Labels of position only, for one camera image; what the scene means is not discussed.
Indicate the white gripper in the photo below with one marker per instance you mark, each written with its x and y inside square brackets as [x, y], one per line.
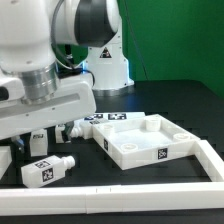
[73, 100]

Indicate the white square table top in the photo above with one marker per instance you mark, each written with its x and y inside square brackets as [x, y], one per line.
[143, 141]

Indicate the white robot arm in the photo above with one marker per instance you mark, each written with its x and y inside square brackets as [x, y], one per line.
[56, 57]

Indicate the white block at left edge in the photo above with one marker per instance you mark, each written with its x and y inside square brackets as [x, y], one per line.
[5, 159]

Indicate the white sheet with tags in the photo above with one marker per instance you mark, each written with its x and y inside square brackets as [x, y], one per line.
[112, 116]

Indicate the white U-shaped obstacle fence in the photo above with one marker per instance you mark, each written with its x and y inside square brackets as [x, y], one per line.
[123, 198]

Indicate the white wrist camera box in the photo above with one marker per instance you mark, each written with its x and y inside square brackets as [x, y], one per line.
[11, 90]

